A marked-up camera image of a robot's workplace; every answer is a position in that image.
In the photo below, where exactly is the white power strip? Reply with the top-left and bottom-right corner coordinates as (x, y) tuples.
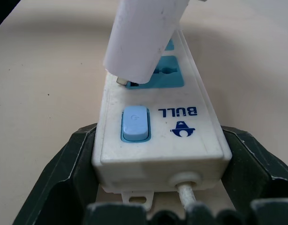
(91, 24), (233, 211)

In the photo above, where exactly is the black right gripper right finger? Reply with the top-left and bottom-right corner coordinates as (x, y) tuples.
(218, 125), (288, 225)

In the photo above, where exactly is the white charger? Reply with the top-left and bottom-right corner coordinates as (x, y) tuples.
(103, 0), (209, 85)

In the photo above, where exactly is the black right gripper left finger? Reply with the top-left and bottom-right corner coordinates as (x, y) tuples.
(12, 122), (105, 225)

